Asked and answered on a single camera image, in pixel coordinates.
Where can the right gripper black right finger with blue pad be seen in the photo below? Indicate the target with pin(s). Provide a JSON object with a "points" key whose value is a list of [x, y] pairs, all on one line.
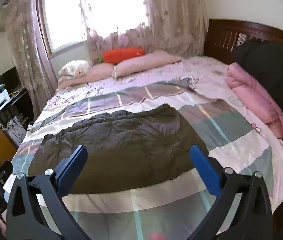
{"points": [[253, 218]]}

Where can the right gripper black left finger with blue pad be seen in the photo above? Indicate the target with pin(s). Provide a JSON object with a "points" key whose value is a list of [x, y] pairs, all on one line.
{"points": [[25, 219]]}

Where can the dark olive puffer jacket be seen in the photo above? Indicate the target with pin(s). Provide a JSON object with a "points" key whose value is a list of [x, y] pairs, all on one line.
{"points": [[125, 150]]}

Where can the white box under desk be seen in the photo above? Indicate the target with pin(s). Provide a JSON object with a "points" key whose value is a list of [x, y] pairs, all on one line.
{"points": [[15, 131]]}

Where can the black monitor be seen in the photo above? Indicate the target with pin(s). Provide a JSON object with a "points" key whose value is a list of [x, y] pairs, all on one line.
{"points": [[11, 81]]}

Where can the folded pink quilt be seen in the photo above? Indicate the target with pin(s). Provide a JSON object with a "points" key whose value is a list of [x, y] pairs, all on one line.
{"points": [[255, 97]]}

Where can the floral lace curtain left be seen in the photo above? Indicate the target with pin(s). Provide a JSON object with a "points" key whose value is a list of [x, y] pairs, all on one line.
{"points": [[21, 19]]}

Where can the floral lace curtain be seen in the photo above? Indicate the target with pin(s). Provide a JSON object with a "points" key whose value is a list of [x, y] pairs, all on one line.
{"points": [[176, 26], [21, 19]]}

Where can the black garment on bed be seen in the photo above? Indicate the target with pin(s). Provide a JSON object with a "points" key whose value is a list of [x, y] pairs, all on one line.
{"points": [[263, 60]]}

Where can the floral white pillow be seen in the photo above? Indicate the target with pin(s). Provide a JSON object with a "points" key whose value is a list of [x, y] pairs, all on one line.
{"points": [[74, 69]]}

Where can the pink pillow left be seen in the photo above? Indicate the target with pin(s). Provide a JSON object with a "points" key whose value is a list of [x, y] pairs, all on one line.
{"points": [[98, 72]]}

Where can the pink pillow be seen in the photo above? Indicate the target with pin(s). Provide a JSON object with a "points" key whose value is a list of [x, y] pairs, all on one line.
{"points": [[98, 72], [156, 59]]}

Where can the pink pillow right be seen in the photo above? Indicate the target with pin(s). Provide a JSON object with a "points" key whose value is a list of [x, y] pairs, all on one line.
{"points": [[156, 59]]}

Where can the dark wooden headboard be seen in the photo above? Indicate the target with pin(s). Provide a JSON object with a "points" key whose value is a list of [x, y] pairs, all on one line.
{"points": [[224, 35]]}

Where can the orange carrot plush pillow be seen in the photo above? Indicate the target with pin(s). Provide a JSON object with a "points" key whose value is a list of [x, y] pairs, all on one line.
{"points": [[116, 56]]}

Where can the floral lace curtain right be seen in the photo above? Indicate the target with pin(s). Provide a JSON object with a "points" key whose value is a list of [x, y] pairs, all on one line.
{"points": [[176, 26]]}

